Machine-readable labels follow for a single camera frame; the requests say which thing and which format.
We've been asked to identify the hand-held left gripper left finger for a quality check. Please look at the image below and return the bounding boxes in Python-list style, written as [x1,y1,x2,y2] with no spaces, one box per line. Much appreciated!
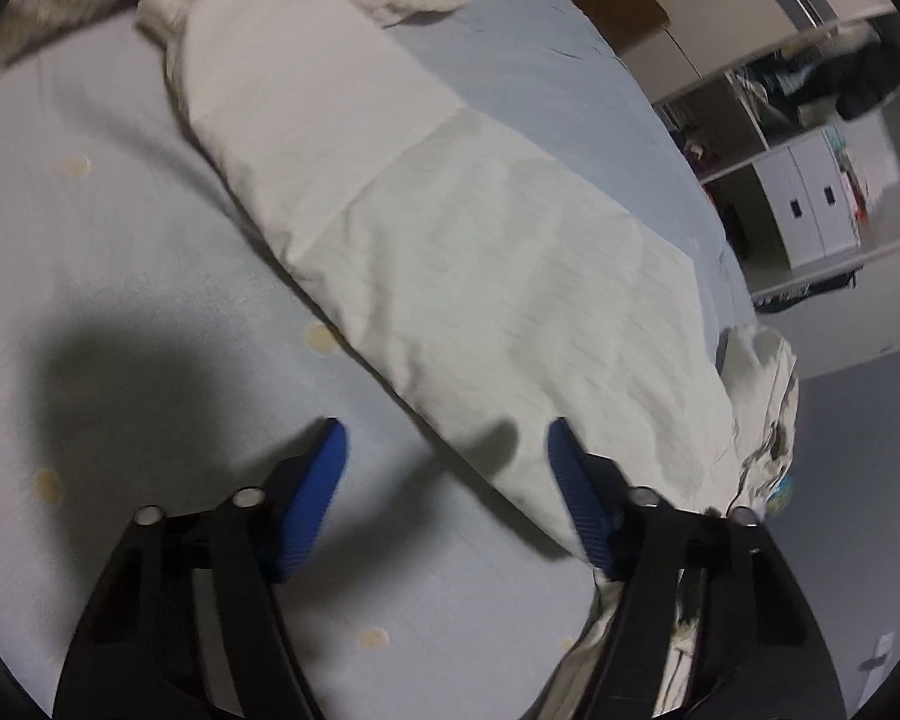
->
[52,418,348,720]

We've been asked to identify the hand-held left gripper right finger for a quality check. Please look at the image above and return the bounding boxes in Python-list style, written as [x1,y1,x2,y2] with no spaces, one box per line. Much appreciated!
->
[546,418,847,720]

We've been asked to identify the white jacket with brown lining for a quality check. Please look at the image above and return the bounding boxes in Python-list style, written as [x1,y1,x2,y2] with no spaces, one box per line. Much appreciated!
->
[136,0,802,720]

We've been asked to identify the dark clothes pile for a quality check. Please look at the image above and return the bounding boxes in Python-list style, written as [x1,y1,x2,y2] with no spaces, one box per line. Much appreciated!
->
[831,36,900,122]

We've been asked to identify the blue globe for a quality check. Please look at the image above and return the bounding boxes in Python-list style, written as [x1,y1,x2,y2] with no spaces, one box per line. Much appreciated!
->
[765,476,797,520]

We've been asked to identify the bed with light blue sheet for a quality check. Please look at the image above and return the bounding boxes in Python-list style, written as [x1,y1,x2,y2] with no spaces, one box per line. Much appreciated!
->
[0,0,751,720]

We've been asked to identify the white drawer box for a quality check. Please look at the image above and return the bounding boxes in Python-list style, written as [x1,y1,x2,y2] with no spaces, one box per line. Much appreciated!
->
[754,127,865,271]

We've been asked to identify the white open shelf unit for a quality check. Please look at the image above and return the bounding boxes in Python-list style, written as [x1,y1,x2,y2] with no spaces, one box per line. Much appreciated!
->
[649,7,900,305]

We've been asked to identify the white wardrobe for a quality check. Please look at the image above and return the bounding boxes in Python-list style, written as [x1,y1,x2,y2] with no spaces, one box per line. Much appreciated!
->
[592,0,841,102]

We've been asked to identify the white wall socket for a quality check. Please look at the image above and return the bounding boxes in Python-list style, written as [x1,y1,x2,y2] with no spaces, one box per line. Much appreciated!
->
[861,634,899,674]

